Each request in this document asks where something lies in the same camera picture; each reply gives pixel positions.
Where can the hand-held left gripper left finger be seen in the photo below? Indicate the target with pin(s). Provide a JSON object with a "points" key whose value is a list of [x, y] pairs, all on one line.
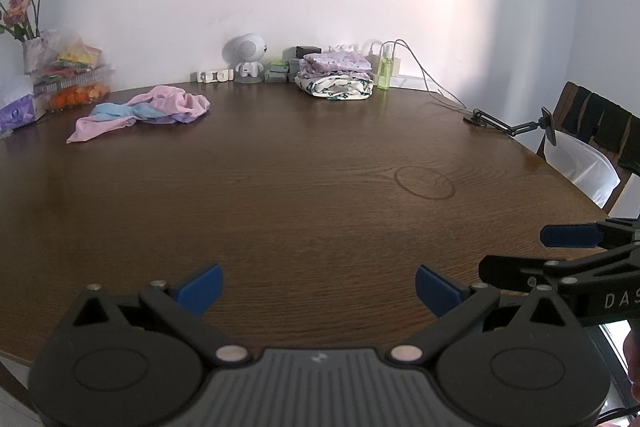
{"points": [[202, 290]]}

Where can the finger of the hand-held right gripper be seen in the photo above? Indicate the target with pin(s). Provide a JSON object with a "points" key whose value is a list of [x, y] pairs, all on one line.
{"points": [[510, 272], [570, 236]]}

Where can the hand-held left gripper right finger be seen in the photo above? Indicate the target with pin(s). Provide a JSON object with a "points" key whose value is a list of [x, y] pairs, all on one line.
{"points": [[435, 290]]}

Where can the pink floral dress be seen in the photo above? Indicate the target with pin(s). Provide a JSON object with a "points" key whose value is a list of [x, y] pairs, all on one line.
{"points": [[335, 63]]}

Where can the white cloth on chair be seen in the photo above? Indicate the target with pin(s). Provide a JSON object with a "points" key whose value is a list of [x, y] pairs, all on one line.
{"points": [[582, 162]]}

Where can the wooden chair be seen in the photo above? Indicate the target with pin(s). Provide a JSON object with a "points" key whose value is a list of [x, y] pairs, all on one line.
{"points": [[560, 107]]}

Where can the pink blue purple garment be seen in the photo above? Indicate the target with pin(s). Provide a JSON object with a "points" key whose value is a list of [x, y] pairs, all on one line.
{"points": [[165, 104]]}

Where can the white power strip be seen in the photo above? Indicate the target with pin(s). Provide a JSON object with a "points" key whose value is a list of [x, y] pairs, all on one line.
{"points": [[212, 76]]}

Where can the green bottle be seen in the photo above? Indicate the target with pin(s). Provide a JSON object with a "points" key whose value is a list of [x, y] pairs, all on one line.
{"points": [[385, 72]]}

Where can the white green floral folded garment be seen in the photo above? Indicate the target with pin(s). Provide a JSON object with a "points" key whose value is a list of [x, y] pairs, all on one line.
{"points": [[335, 87]]}

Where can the green boxes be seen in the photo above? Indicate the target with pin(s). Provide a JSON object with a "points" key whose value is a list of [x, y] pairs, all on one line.
{"points": [[276, 71]]}

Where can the clear container of orange snacks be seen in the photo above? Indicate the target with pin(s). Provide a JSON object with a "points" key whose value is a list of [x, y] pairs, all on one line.
{"points": [[75, 94]]}

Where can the white charger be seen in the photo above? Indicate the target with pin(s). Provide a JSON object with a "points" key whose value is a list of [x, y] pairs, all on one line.
{"points": [[372, 54]]}

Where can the white robot figure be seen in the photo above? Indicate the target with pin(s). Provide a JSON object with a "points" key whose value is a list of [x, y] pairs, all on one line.
{"points": [[245, 49]]}

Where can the purple tissue pack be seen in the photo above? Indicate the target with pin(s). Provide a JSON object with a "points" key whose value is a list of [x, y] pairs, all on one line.
{"points": [[17, 112]]}

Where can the white crumpled plastic bag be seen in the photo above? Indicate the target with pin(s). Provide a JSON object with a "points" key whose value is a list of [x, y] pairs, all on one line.
{"points": [[345, 48]]}

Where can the black box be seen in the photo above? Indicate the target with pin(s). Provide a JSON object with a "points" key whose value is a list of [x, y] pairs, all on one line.
{"points": [[307, 51]]}

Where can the yellow snack packet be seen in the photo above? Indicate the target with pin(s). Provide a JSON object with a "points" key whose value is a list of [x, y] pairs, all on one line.
{"points": [[77, 57]]}

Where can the flower vase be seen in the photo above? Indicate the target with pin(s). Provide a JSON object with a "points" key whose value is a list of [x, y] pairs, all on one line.
{"points": [[37, 54]]}

